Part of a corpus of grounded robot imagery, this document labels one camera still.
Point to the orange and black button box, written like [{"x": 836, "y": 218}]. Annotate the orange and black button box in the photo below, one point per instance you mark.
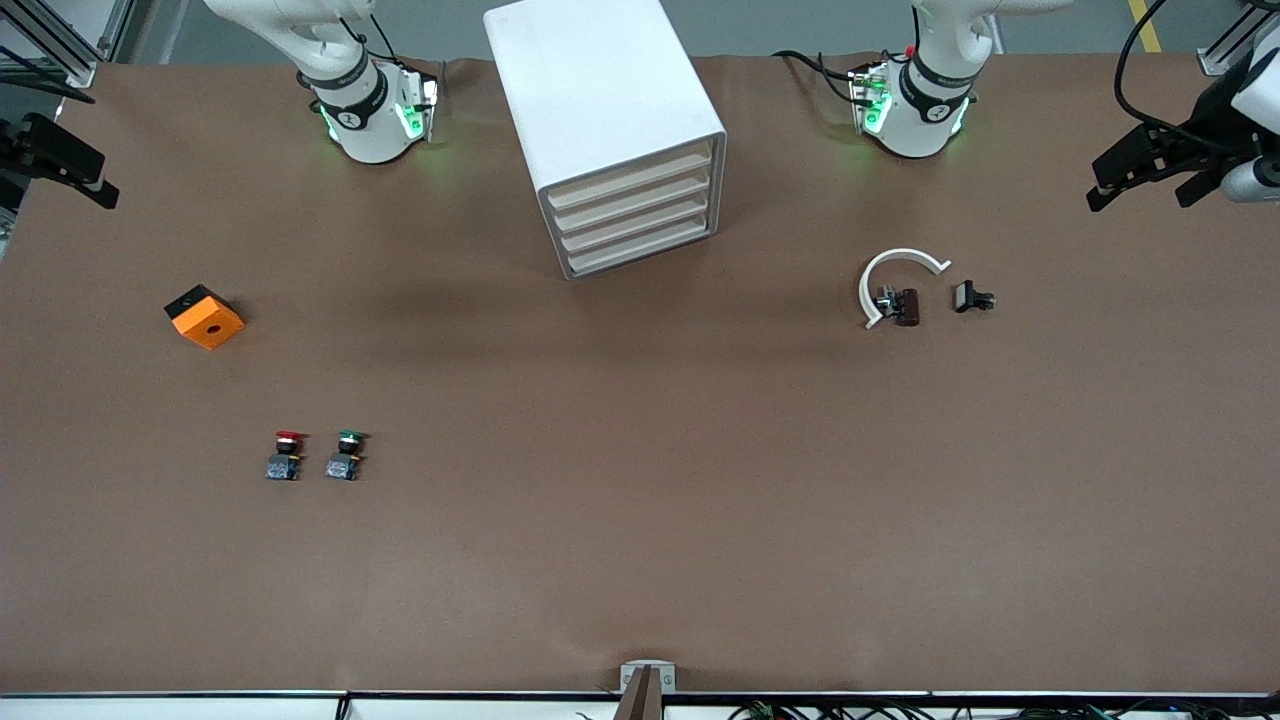
[{"x": 210, "y": 328}]

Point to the brown block with metal clip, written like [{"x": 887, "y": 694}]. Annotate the brown block with metal clip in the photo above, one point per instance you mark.
[{"x": 908, "y": 307}]

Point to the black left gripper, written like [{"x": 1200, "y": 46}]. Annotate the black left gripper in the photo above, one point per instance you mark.
[{"x": 1197, "y": 141}]

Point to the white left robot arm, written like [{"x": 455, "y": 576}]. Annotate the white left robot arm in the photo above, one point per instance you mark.
[{"x": 915, "y": 130}]

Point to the grey mount bracket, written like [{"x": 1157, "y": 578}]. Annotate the grey mount bracket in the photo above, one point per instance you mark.
[{"x": 629, "y": 672}]

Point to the aluminium frame profile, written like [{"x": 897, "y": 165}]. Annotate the aluminium frame profile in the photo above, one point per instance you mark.
[
  {"x": 75, "y": 65},
  {"x": 1215, "y": 62}
]

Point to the green push button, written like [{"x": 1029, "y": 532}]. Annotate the green push button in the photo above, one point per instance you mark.
[{"x": 342, "y": 466}]

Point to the white curved plastic part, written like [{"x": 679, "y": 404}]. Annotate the white curved plastic part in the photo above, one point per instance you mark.
[{"x": 864, "y": 292}]

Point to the small black clip part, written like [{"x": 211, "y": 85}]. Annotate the small black clip part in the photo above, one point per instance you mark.
[{"x": 965, "y": 296}]

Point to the white drawer cabinet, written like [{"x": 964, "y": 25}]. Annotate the white drawer cabinet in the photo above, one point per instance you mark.
[{"x": 590, "y": 80}]

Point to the red push button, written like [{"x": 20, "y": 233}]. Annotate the red push button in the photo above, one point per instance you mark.
[{"x": 284, "y": 466}]

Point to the white table edge rail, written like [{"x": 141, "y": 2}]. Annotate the white table edge rail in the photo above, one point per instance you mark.
[{"x": 150, "y": 708}]

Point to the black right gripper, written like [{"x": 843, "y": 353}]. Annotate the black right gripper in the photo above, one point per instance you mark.
[{"x": 40, "y": 148}]

